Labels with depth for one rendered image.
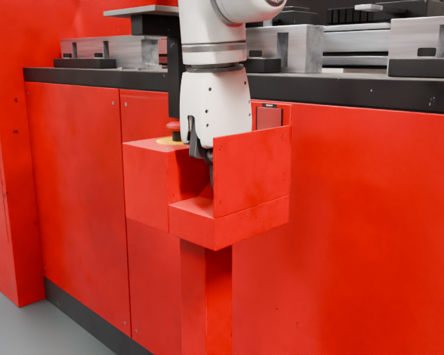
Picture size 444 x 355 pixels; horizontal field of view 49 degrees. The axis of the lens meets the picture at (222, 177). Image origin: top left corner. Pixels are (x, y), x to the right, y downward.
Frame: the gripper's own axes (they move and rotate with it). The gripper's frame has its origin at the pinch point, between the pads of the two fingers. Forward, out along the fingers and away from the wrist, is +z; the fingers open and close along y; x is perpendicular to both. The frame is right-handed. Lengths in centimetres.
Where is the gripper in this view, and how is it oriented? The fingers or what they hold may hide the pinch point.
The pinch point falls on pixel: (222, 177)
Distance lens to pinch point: 68.4
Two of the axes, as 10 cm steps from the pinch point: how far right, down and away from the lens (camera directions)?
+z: 0.6, 9.5, 3.0
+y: -6.9, 2.5, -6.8
